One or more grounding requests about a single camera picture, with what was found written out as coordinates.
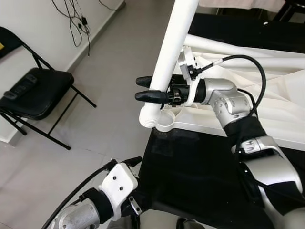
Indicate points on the white plastic table leg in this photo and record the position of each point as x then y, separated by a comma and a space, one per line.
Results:
248, 46
174, 43
276, 63

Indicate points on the black remote control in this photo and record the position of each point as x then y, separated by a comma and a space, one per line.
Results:
21, 86

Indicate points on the robot right leg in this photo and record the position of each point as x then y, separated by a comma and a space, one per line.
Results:
190, 224

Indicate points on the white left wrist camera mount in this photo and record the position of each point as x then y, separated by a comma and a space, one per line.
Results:
119, 183

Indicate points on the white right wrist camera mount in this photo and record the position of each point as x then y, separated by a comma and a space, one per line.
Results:
187, 59

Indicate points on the white plastic table top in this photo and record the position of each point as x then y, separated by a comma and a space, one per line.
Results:
276, 95

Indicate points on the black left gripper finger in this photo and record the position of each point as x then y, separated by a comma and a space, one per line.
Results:
133, 161

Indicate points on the black power adapter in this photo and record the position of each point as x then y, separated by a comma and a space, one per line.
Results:
84, 21

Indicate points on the black folding chair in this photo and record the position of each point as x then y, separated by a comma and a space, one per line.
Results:
33, 90

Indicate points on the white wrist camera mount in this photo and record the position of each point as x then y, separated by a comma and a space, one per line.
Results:
187, 59
119, 183

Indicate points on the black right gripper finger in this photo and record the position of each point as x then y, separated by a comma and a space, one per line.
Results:
150, 97
144, 81

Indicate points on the black tablecloth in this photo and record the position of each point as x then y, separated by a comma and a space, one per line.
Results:
190, 176

